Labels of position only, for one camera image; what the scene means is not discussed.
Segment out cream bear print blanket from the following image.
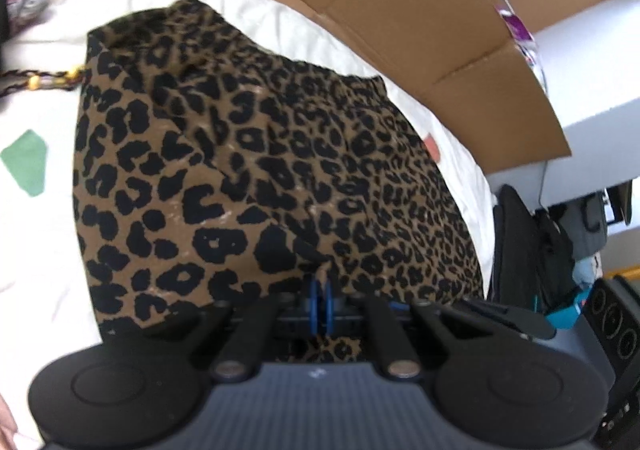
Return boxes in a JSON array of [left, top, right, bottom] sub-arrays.
[[0, 0, 496, 431]]

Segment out black garment patterned lining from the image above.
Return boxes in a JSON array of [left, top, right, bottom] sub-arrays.
[[0, 0, 51, 38]]

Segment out pink white plastic packets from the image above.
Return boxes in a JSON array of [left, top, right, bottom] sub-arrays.
[[477, 0, 552, 98]]

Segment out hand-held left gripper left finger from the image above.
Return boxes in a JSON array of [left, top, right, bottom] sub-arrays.
[[185, 280, 321, 379]]

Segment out flat cardboard sheet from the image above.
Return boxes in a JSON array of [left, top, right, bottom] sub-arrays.
[[145, 0, 573, 175]]

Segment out leopard print pants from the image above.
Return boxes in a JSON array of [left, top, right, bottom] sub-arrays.
[[72, 0, 485, 363]]

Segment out black speaker box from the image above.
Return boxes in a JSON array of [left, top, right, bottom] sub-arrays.
[[585, 277, 640, 450]]

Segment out beaded braided cord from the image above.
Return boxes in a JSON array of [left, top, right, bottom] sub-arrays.
[[0, 66, 91, 93]]

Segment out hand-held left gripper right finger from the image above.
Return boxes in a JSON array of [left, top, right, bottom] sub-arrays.
[[324, 282, 556, 379]]

